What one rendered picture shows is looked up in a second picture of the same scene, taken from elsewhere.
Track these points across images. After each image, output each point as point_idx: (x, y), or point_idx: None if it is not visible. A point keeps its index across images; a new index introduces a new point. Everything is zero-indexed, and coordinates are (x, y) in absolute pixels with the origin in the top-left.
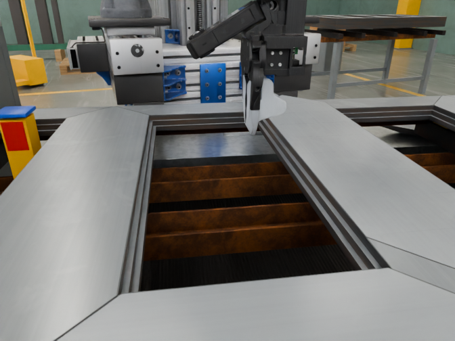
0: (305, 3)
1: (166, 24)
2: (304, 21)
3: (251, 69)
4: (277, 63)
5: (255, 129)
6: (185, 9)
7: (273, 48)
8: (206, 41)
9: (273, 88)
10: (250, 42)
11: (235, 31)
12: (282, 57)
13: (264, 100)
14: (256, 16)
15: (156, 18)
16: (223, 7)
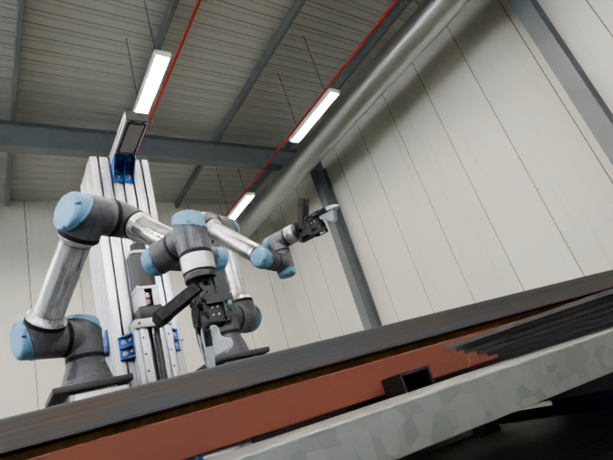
0: (224, 277)
1: (129, 378)
2: (227, 287)
3: (200, 318)
4: (217, 313)
5: (214, 364)
6: (146, 372)
7: (211, 302)
8: (165, 309)
9: (219, 330)
10: (195, 303)
11: (184, 300)
12: (219, 309)
13: (214, 339)
14: (195, 289)
15: (119, 375)
16: (181, 369)
